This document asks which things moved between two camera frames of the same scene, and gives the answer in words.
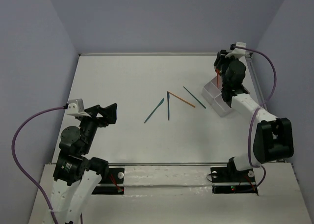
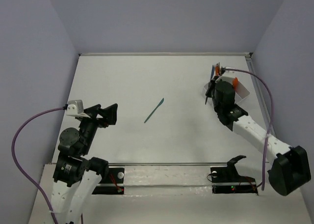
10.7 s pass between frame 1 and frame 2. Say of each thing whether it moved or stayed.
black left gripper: stayed
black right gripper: moved
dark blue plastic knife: moved
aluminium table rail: stayed
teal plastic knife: stayed
